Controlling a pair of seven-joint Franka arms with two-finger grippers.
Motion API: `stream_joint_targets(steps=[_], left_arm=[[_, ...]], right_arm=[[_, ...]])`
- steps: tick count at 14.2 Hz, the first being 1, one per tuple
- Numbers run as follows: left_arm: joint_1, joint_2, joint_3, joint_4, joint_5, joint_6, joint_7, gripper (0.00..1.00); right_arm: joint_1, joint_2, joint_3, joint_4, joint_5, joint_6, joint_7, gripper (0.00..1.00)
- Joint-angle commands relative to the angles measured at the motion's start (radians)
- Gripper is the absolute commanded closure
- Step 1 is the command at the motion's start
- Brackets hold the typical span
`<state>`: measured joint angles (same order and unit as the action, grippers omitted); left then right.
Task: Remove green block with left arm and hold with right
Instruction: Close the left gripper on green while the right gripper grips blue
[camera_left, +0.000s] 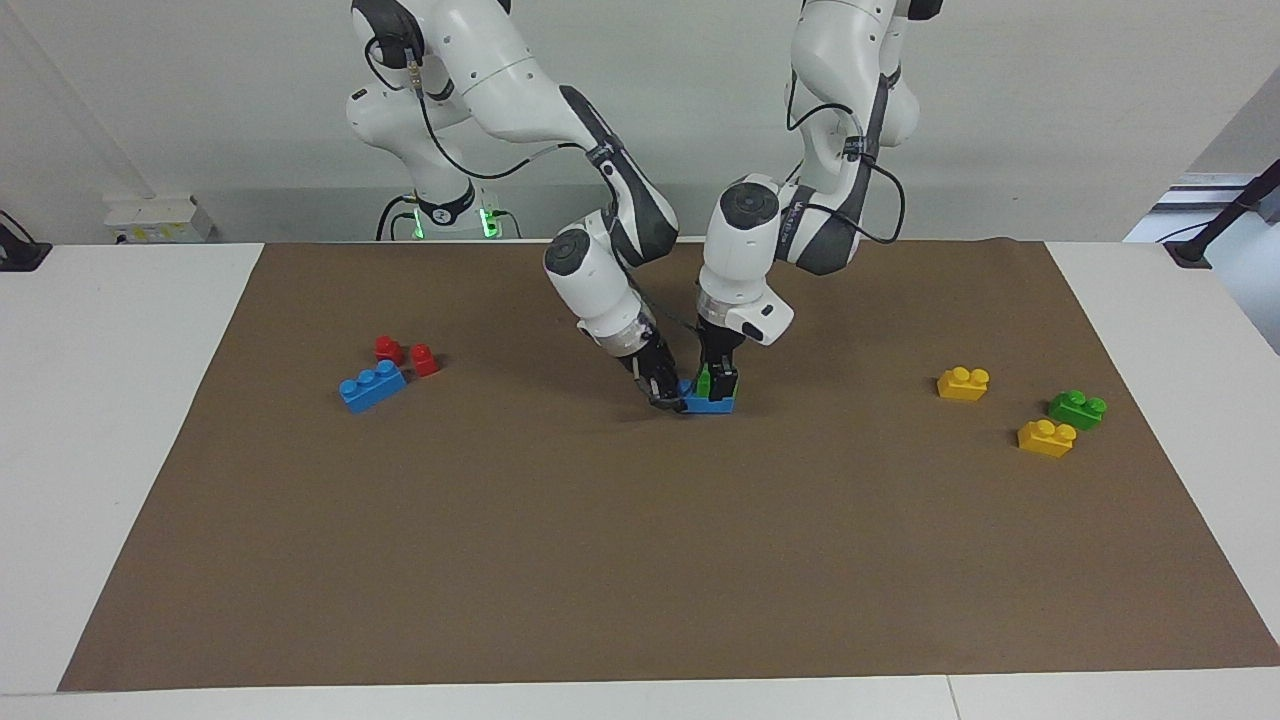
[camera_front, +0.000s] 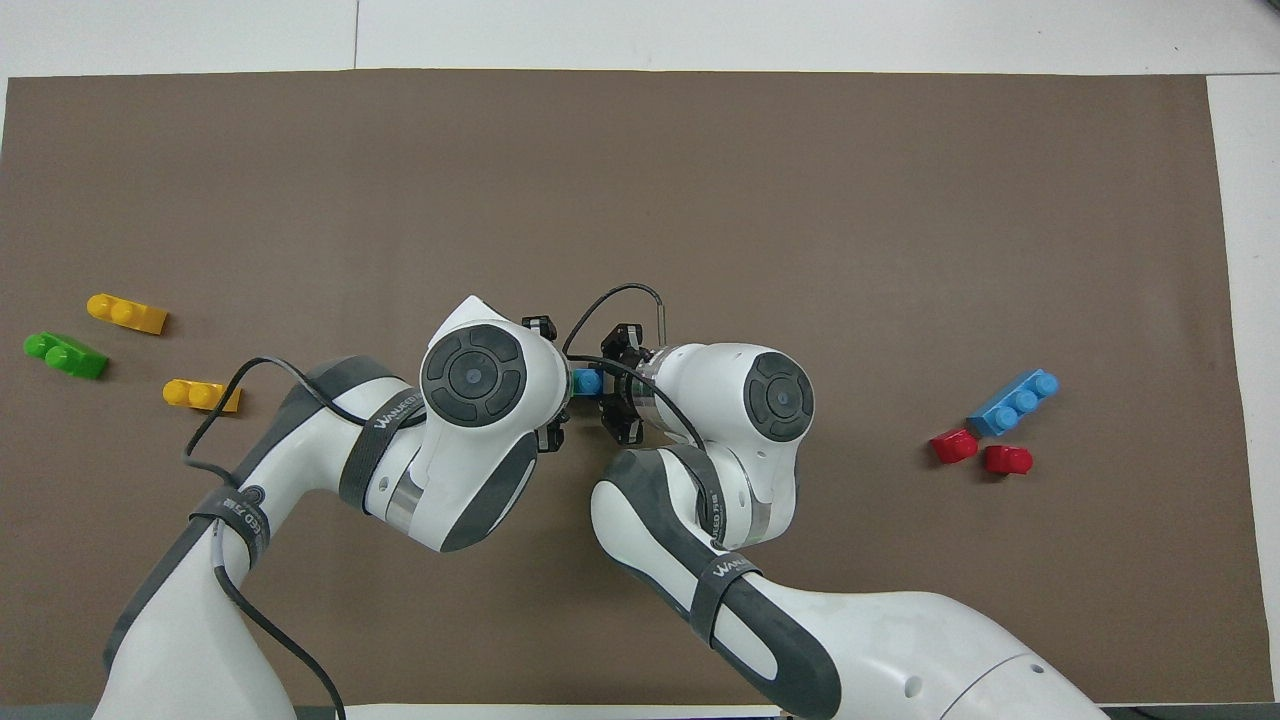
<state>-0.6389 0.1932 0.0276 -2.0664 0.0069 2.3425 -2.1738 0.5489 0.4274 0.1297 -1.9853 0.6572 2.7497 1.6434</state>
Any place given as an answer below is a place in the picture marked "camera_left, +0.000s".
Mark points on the yellow two-stud toy block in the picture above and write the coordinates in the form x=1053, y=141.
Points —
x=1046, y=439
x=963, y=384

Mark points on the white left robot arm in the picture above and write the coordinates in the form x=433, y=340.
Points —
x=745, y=230

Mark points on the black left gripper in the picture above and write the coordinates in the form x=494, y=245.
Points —
x=718, y=350

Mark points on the green two-stud toy block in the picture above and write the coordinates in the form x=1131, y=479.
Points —
x=706, y=385
x=1077, y=409

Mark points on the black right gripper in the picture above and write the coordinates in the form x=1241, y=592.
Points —
x=652, y=368

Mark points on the black stand with pole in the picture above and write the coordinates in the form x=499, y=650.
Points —
x=1215, y=222

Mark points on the red single-stud toy block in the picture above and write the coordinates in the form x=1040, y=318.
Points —
x=425, y=361
x=388, y=349

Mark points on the white box with labels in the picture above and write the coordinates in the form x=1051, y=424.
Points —
x=160, y=220

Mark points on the black table clamp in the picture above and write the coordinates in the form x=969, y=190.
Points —
x=18, y=252

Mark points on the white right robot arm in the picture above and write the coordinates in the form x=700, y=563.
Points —
x=500, y=80

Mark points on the blue three-stud toy block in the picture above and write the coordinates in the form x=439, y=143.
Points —
x=372, y=388
x=710, y=405

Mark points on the brown paper mat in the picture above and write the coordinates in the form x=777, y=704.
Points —
x=640, y=550

